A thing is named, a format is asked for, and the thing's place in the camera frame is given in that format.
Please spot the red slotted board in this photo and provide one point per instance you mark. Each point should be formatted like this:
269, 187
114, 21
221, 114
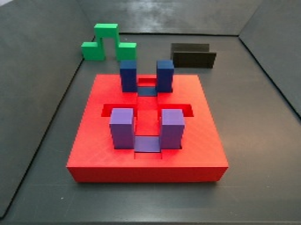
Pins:
98, 162

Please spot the black U-shaped holder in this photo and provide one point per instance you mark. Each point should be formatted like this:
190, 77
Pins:
192, 55

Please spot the purple U block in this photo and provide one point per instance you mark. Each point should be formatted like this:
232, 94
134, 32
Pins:
173, 129

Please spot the dark blue U block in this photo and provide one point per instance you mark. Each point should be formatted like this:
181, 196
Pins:
164, 78

